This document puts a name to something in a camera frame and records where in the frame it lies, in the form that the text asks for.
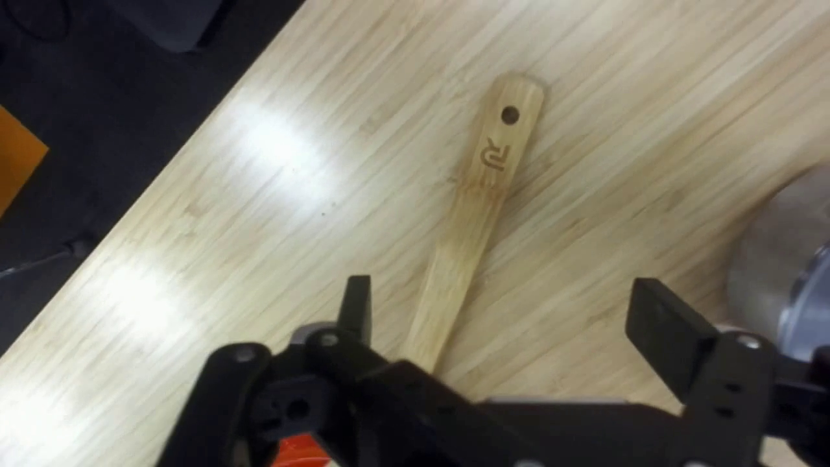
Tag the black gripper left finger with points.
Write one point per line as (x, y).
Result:
(353, 316)

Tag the small steel pot with lid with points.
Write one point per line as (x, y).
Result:
(780, 277)

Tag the wooden slotted spatula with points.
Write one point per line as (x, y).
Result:
(506, 126)

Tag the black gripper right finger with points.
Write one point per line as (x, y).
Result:
(668, 332)

